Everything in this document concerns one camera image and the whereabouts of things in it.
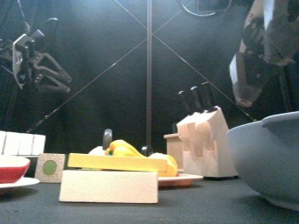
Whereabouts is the black round toy handle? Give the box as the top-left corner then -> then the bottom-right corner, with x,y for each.
102,128 -> 115,151

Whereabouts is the yellow toy bell pepper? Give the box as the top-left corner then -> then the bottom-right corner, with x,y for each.
104,139 -> 147,158

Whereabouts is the yellow flat wooden block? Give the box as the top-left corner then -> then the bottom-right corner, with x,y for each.
67,152 -> 170,173

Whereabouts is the grey plastic bowl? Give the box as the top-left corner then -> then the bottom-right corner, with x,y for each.
227,110 -> 299,212

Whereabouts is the small black round knob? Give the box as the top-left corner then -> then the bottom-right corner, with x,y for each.
140,144 -> 155,158

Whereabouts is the green-centred sushi half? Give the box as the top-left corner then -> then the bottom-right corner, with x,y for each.
34,152 -> 67,184

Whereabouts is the vertical metal frame pole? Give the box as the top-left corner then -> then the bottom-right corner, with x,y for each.
144,0 -> 155,147

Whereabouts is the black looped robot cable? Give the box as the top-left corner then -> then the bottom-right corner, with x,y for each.
179,0 -> 234,18

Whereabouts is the white slatted wooden crate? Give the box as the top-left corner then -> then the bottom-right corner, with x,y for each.
0,130 -> 47,158

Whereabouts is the white toy plate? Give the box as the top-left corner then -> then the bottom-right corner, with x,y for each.
0,176 -> 42,190

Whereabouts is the beige wooden block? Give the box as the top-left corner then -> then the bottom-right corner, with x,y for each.
59,169 -> 160,205

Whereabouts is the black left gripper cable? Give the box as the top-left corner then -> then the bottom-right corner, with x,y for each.
15,0 -> 60,39

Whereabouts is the diagonal frame brace wire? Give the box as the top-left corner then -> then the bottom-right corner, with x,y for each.
24,8 -> 184,134
112,0 -> 258,123

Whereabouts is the red toy bowl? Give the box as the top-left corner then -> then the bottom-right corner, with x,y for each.
0,154 -> 32,185

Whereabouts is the white rounded toy food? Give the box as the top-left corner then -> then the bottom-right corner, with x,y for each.
88,145 -> 108,156

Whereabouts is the pink toy plate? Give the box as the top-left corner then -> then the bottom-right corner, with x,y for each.
156,172 -> 205,188

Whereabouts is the wooden knife block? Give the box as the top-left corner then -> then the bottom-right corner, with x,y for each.
175,106 -> 239,179

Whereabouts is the small wooden box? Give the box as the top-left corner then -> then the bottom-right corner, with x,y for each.
163,132 -> 184,171

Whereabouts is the black-handled toy knife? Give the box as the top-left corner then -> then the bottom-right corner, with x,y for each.
200,81 -> 221,113
178,90 -> 194,116
190,85 -> 206,114

